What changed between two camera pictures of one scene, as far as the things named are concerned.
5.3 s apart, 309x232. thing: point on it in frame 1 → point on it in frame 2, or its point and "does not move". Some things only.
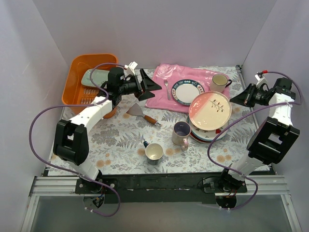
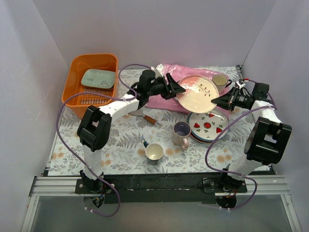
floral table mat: (143, 141) does not move
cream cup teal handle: (153, 152) does not move
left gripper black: (140, 84) → (167, 86)
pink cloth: (166, 75) does not move
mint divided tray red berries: (99, 76) does not move
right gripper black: (249, 94) → (231, 100)
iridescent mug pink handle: (181, 131) does not move
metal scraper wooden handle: (135, 110) does not move
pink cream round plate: (210, 110) → (200, 91)
